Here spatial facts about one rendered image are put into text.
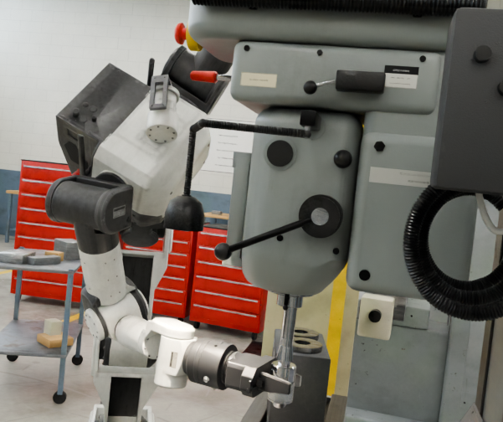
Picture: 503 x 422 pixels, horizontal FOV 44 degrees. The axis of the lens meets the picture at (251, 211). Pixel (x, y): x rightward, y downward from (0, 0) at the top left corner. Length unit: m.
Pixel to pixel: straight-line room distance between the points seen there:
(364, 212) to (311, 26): 0.31
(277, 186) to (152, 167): 0.40
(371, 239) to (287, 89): 0.28
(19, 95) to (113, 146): 10.77
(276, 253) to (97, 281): 0.50
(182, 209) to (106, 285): 0.38
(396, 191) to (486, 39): 0.32
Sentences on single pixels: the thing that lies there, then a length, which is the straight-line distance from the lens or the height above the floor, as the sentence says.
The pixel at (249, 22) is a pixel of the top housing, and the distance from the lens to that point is 1.04.
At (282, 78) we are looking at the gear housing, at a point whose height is 1.67.
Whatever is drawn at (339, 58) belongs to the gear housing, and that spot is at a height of 1.71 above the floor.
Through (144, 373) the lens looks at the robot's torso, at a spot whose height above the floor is 0.93.
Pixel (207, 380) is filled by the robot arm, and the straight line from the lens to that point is 1.20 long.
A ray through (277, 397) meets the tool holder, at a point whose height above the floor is 1.12.
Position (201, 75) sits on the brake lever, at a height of 1.70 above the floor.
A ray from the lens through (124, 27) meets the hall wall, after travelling 11.41.
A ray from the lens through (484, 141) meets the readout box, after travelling 0.75.
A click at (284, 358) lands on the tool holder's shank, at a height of 1.18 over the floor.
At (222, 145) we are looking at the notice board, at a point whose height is 2.01.
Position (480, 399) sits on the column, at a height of 1.14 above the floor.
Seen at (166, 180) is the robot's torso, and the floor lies 1.48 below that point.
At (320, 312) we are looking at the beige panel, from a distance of 2.90.
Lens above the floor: 1.50
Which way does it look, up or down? 3 degrees down
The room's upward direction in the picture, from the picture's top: 6 degrees clockwise
